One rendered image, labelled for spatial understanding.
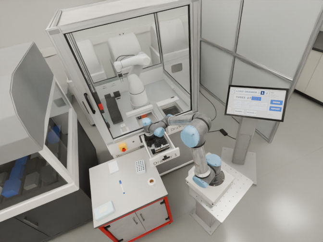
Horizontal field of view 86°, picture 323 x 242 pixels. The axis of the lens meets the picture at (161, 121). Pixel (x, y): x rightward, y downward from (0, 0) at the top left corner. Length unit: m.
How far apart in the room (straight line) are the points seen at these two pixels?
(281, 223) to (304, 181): 0.66
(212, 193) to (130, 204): 0.66
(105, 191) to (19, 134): 0.81
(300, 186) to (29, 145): 2.76
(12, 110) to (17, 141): 0.19
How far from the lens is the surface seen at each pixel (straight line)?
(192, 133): 0.98
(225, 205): 1.55
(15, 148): 1.43
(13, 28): 4.72
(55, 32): 1.31
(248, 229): 2.35
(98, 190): 1.77
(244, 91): 1.91
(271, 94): 1.94
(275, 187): 2.65
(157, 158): 1.59
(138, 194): 1.62
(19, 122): 1.34
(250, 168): 2.66
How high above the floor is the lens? 2.18
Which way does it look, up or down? 41 degrees down
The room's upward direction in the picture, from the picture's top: 10 degrees counter-clockwise
